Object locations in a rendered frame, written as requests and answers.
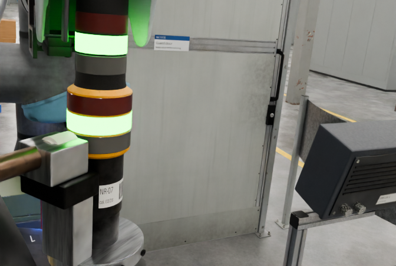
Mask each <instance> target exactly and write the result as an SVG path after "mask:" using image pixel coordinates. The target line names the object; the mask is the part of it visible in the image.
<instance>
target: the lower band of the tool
mask: <svg viewBox="0 0 396 266"><path fill-rule="evenodd" d="M67 91H68V92H69V93H71V94H74V95H77V96H83V97H92V98H119V97H125V96H129V95H131V94H132V93H133V91H132V89H131V88H129V87H127V86H126V88H123V89H119V90H89V89H84V88H79V87H77V86H75V85H74V84H72V85H70V86H69V87H68V88H67ZM67 110H68V109H67ZM68 111H69V112H70V113H72V114H75V115H78V116H83V117H93V118H112V117H121V116H125V115H128V114H130V113H131V111H130V112H128V113H125V114H121V115H116V116H89V115H84V114H78V113H74V112H72V111H70V110H68ZM67 129H68V130H69V131H70V132H72V133H74V134H78V135H81V136H88V137H113V136H119V135H122V134H126V133H128V132H129V131H130V130H131V129H130V130H128V131H126V132H124V133H120V134H112V135H102V136H99V135H89V134H81V133H77V132H74V131H72V130H70V129H69V128H67ZM129 149H130V147H129V148H127V149H126V150H123V151H121V152H117V153H110V154H101V155H98V154H88V158H89V159H109V158H114V157H118V156H121V155H123V154H125V152H127V151H128V150H129Z"/></svg>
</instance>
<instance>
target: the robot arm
mask: <svg viewBox="0 0 396 266"><path fill-rule="evenodd" d="M7 2H8V0H0V22H1V19H2V16H3V14H4V10H5V8H6V5H7ZM17 2H18V14H19V43H11V42H0V103H15V110H16V130H17V141H16V145H15V148H14V151H16V150H18V142H19V141H21V140H25V139H29V138H32V137H36V136H40V135H43V134H47V133H51V132H55V131H56V132H60V133H62V132H66V131H67V88H68V87H69V86H70V85H72V84H74V81H75V12H76V0H70V5H69V25H68V42H64V41H62V40H61V18H62V0H17ZM156 3H157V0H128V16H129V19H130V24H131V29H132V33H133V38H134V41H135V43H136V44H137V45H138V46H139V47H143V46H145V45H146V44H147V43H148V41H149V39H150V36H151V30H152V26H153V19H154V13H155V10H156Z"/></svg>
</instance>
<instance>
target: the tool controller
mask: <svg viewBox="0 0 396 266"><path fill-rule="evenodd" d="M295 190H296V192H297V193H298V194H299V195H300V196H301V198H302V199H303V200H304V201H305V202H306V203H307V204H308V205H309V207H310V208H311V209H312V210H313V211H314V212H316V213H317V214H318V215H319V218H320V219H322V220H323V219H329V218H336V217H339V216H350V215H352V214H362V213H364V212H368V211H374V210H377V209H384V208H390V207H393V206H396V120H379V121H358V122H347V123H326V124H320V125H319V127H318V130H317V132H316V135H315V138H314V140H313V142H312V145H311V148H310V150H309V153H308V155H307V158H306V161H305V163H304V165H303V168H302V171H301V174H300V175H299V178H298V181H297V183H296V186H295Z"/></svg>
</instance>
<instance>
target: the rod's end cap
mask: <svg viewBox="0 0 396 266"><path fill-rule="evenodd" d="M77 138H78V137H77V136H76V135H75V134H74V133H72V132H69V131H66V132H62V133H58V134H54V135H51V136H47V137H44V138H43V140H45V141H43V142H47V143H50V144H53V143H55V144H61V143H65V142H69V141H71V140H75V139H77Z"/></svg>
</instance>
